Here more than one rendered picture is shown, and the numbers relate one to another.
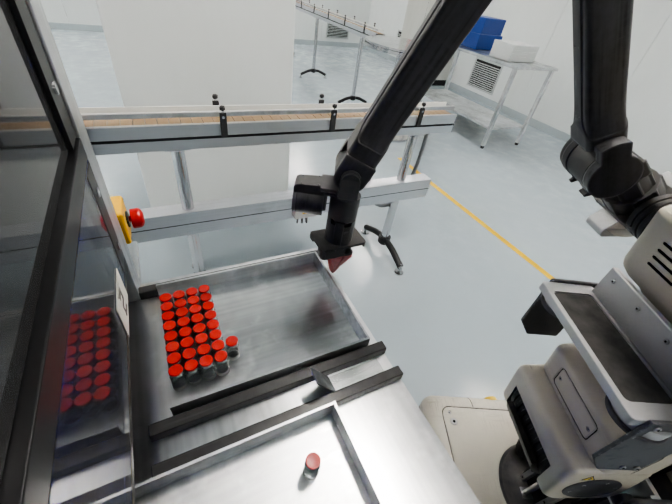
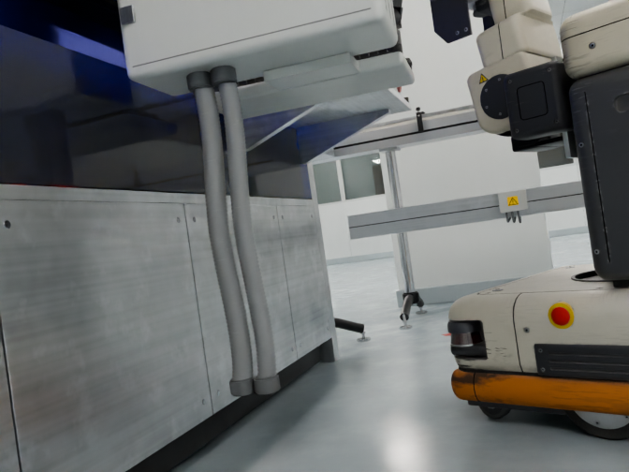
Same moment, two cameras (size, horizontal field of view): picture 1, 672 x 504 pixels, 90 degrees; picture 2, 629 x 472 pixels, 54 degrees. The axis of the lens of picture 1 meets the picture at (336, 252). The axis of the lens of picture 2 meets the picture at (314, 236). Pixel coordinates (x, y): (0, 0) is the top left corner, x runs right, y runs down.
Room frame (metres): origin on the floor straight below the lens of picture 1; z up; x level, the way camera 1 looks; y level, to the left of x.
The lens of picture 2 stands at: (-1.02, -1.39, 0.45)
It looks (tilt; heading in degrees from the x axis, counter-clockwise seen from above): 0 degrees down; 51
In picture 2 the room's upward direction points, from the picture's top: 8 degrees counter-clockwise
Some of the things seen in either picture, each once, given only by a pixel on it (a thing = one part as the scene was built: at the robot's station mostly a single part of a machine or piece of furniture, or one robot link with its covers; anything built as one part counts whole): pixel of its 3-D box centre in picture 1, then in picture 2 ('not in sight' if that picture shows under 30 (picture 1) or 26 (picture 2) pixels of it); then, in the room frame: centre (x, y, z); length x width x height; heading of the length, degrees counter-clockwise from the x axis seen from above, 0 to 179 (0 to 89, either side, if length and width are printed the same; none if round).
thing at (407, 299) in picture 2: not in sight; (412, 305); (1.18, 0.67, 0.07); 0.50 x 0.08 x 0.14; 32
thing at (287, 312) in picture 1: (260, 316); not in sight; (0.40, 0.12, 0.90); 0.34 x 0.26 x 0.04; 122
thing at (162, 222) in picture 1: (303, 202); (518, 202); (1.48, 0.21, 0.49); 1.60 x 0.08 x 0.12; 122
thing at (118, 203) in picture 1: (107, 222); not in sight; (0.49, 0.45, 0.99); 0.08 x 0.07 x 0.07; 122
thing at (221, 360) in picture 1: (212, 327); not in sight; (0.36, 0.20, 0.90); 0.18 x 0.02 x 0.05; 32
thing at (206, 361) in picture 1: (199, 330); not in sight; (0.35, 0.22, 0.90); 0.18 x 0.02 x 0.05; 32
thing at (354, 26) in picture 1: (317, 10); not in sight; (6.11, 0.86, 0.92); 3.60 x 0.15 x 0.16; 32
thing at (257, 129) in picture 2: not in sight; (293, 116); (0.03, -0.07, 0.79); 0.34 x 0.03 x 0.13; 122
